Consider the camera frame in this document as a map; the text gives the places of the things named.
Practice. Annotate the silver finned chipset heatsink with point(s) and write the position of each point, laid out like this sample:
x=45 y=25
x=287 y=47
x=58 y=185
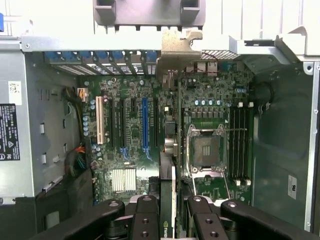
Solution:
x=123 y=180

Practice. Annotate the black open PC case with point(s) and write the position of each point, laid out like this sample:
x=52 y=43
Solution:
x=282 y=155

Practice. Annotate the blue expansion slot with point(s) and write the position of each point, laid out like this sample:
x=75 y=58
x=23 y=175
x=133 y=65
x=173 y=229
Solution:
x=145 y=125

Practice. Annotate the thin metal locking lever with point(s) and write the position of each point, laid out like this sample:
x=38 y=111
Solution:
x=237 y=129

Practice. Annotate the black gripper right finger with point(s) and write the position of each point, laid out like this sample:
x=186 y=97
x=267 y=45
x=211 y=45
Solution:
x=207 y=225

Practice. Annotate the green motherboard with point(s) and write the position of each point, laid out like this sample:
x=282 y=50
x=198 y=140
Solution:
x=132 y=120

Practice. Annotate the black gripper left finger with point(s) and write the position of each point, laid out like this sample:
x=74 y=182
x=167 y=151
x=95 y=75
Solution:
x=146 y=220

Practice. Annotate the long black expansion slot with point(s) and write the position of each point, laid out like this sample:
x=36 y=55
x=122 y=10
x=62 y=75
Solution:
x=122 y=122
x=155 y=122
x=112 y=122

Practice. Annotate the grey power supply black label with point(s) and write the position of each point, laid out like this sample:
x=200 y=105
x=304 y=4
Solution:
x=15 y=62

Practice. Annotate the white expansion slot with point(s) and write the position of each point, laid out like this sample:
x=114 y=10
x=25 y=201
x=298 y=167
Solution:
x=100 y=120

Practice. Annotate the grey plastic parts rack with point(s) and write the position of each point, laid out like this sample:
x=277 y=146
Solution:
x=150 y=12

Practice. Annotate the short black expansion slot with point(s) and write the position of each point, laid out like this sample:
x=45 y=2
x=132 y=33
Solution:
x=133 y=105

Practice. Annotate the CPU socket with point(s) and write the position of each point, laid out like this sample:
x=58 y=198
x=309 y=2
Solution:
x=207 y=150

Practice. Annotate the black RAM slot white clips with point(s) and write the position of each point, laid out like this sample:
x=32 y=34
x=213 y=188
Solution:
x=247 y=145
x=237 y=145

